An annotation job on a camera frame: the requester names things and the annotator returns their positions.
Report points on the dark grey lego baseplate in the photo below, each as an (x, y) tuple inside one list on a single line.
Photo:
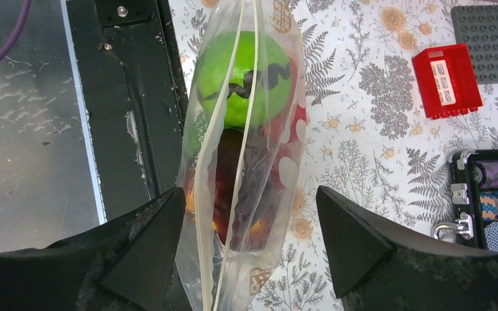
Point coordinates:
[(477, 27)]

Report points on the green watermelon toy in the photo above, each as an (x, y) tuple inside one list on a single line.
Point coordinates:
[(273, 73)]

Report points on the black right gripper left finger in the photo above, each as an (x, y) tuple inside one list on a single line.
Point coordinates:
[(124, 264)]

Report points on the black poker chip case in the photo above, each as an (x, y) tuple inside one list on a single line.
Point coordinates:
[(473, 193)]

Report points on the clear zip top bag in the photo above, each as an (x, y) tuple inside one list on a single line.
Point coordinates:
[(235, 223)]

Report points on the red lego brick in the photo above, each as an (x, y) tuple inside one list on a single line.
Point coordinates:
[(446, 81)]

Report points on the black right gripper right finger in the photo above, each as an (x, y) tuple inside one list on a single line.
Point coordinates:
[(378, 264)]

